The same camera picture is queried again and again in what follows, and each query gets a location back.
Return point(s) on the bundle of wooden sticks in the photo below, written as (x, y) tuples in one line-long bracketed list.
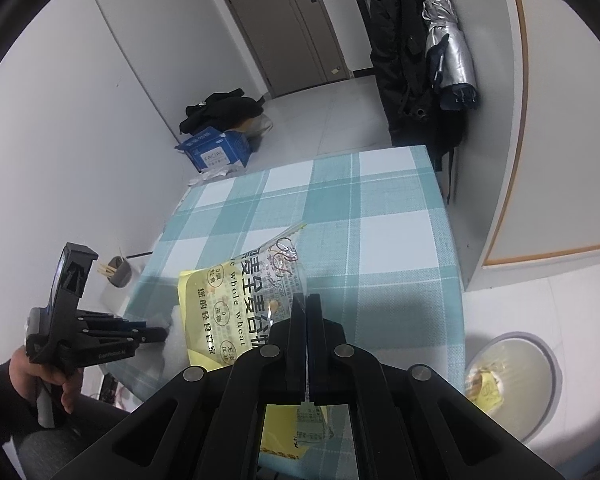
[(107, 267)]

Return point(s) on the grey cup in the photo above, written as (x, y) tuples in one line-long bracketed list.
[(121, 274)]

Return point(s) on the yellow wrapper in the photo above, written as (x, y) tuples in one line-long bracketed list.
[(491, 391)]

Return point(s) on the yellow bread bag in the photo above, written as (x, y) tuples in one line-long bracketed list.
[(230, 305)]

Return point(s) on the silver folded umbrella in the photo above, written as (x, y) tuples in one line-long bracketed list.
[(447, 55)]

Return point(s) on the black coat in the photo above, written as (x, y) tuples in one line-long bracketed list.
[(400, 60)]

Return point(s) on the white packets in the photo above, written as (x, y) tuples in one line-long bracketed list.
[(210, 176)]

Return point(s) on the teal checked tablecloth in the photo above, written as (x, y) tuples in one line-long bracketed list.
[(380, 240)]

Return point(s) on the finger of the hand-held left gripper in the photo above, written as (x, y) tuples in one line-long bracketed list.
[(150, 335), (115, 321)]

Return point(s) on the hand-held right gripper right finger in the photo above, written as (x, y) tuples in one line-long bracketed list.
[(316, 360)]

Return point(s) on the blue cardboard box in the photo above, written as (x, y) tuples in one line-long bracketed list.
[(215, 152)]

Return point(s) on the brown snack wrapper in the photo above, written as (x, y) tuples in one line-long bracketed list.
[(474, 382)]

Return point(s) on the grey round trash bin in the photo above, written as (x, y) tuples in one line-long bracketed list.
[(525, 360)]

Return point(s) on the person's left hand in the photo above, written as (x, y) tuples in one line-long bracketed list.
[(70, 385)]

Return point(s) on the grey-brown door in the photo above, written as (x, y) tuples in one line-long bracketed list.
[(280, 25)]

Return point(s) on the clear plastic bag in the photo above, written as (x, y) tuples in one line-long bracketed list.
[(261, 127)]

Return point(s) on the white cabinet with wood trim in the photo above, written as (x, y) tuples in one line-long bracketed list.
[(555, 160)]

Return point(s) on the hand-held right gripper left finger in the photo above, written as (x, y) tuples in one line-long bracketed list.
[(297, 360)]

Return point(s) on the black clothes pile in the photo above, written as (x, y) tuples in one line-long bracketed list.
[(225, 110)]

